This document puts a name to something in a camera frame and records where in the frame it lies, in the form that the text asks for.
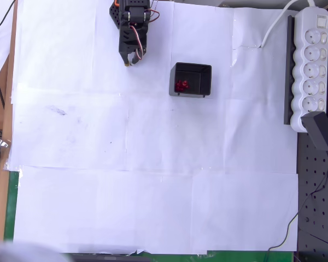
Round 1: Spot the black square bin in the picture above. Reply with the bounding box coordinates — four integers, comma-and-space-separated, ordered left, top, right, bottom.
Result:
168, 62, 213, 99

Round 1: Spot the white paper table cover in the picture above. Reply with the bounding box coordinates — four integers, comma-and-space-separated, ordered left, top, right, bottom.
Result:
8, 0, 300, 255

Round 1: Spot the black tray under strip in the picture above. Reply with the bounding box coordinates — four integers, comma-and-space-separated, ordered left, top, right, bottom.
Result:
283, 15, 296, 127

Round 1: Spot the white power strip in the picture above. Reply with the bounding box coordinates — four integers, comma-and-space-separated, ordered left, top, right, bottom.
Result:
289, 6, 328, 134

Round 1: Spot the green cutting mat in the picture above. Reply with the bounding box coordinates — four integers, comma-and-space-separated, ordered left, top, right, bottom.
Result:
3, 169, 295, 262

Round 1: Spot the black power adapter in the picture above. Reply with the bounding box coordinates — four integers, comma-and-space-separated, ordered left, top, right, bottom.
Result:
300, 111, 328, 152

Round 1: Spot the dark flat device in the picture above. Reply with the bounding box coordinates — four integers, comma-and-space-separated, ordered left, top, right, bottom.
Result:
69, 253, 152, 262

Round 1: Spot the blurred grey object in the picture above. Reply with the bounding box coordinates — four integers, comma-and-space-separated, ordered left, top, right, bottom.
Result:
0, 231, 69, 262

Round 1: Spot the black perforated pegboard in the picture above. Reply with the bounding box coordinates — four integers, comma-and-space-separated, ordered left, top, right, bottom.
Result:
297, 130, 328, 262

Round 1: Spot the white power cable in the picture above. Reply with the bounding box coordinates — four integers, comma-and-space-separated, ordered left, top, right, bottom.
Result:
260, 0, 317, 49

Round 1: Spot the thin black adapter cable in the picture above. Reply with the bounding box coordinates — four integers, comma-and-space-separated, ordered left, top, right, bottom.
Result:
262, 149, 328, 262

